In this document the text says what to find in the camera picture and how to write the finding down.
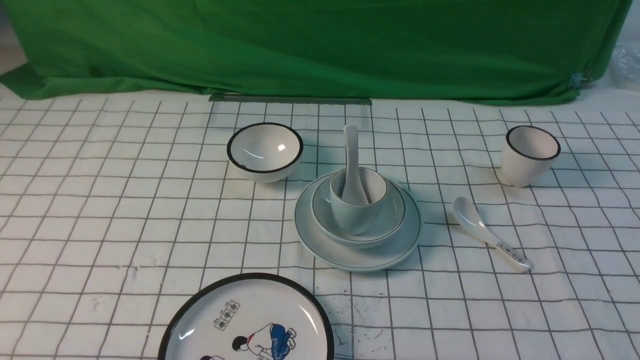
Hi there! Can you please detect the pale green-rimmed white plate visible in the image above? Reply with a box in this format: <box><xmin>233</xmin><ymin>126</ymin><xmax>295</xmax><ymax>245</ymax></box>
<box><xmin>294</xmin><ymin>173</ymin><xmax>422</xmax><ymax>272</ymax></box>

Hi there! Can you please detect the clear plastic sheet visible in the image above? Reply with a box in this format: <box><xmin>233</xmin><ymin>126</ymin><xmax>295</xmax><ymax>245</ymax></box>
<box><xmin>609</xmin><ymin>43</ymin><xmax>640</xmax><ymax>92</ymax></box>

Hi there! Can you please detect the white spoon with printed handle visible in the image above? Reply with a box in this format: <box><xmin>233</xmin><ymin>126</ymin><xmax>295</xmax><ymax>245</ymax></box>
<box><xmin>451</xmin><ymin>196</ymin><xmax>531</xmax><ymax>272</ymax></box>

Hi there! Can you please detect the white bowl with black rim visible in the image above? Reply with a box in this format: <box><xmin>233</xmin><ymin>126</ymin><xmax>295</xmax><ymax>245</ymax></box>
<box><xmin>226</xmin><ymin>121</ymin><xmax>304</xmax><ymax>183</ymax></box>

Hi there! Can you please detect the black-rimmed illustrated plate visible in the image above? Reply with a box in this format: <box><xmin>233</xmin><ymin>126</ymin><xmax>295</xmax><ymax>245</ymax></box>
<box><xmin>157</xmin><ymin>272</ymin><xmax>335</xmax><ymax>360</ymax></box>

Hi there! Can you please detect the green backdrop cloth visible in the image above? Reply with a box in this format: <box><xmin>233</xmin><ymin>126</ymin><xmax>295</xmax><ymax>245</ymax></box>
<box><xmin>1</xmin><ymin>0</ymin><xmax>632</xmax><ymax>106</ymax></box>

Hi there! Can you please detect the plain white ceramic spoon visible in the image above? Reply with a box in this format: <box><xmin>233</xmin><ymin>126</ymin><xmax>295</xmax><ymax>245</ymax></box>
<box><xmin>342</xmin><ymin>124</ymin><xmax>370</xmax><ymax>206</ymax></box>

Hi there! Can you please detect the pale white bowl on plate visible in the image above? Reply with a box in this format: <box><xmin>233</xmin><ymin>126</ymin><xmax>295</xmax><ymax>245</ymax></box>
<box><xmin>310</xmin><ymin>174</ymin><xmax>406</xmax><ymax>248</ymax></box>

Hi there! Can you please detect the white cup with black rim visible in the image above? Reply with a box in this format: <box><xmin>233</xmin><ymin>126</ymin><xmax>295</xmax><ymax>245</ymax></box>
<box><xmin>500</xmin><ymin>125</ymin><xmax>562</xmax><ymax>188</ymax></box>

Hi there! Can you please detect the white grid tablecloth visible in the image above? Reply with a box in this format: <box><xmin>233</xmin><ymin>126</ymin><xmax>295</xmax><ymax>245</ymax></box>
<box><xmin>0</xmin><ymin>91</ymin><xmax>639</xmax><ymax>360</ymax></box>

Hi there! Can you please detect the pale green-white cup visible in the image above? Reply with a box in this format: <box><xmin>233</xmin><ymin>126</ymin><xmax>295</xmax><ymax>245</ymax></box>
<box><xmin>329</xmin><ymin>166</ymin><xmax>390</xmax><ymax>236</ymax></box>

